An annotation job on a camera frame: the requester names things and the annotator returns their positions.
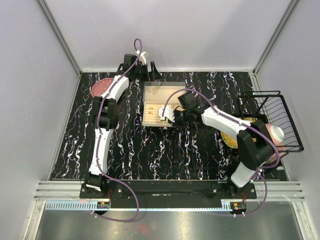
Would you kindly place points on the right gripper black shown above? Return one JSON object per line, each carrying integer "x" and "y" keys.
{"x": 176, "y": 122}

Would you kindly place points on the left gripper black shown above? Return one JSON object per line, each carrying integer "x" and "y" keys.
{"x": 155, "y": 75}

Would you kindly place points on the beige jewelry box with drawers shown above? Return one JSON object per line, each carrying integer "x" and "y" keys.
{"x": 160, "y": 92}

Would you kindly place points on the beige jewelry tray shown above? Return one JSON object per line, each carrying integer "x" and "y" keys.
{"x": 151, "y": 116}

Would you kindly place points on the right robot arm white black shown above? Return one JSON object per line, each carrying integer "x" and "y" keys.
{"x": 256, "y": 141}

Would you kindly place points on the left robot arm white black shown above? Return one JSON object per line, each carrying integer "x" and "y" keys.
{"x": 105, "y": 119}

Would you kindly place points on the yellow woven bamboo plate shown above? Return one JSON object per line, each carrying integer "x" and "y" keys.
{"x": 231, "y": 142}

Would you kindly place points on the pink dotted plate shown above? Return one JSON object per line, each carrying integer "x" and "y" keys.
{"x": 101, "y": 87}

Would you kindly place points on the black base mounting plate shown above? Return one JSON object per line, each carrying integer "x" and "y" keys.
{"x": 164, "y": 194}

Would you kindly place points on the pink floral ceramic bowl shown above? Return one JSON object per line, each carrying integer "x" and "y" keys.
{"x": 276, "y": 133}

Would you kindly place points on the pink patterned cup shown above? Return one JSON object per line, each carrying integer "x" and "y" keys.
{"x": 273, "y": 158}

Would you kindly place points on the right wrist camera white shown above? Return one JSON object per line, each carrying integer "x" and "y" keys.
{"x": 166, "y": 114}

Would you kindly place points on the black wire dish rack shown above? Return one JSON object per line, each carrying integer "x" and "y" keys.
{"x": 270, "y": 108}

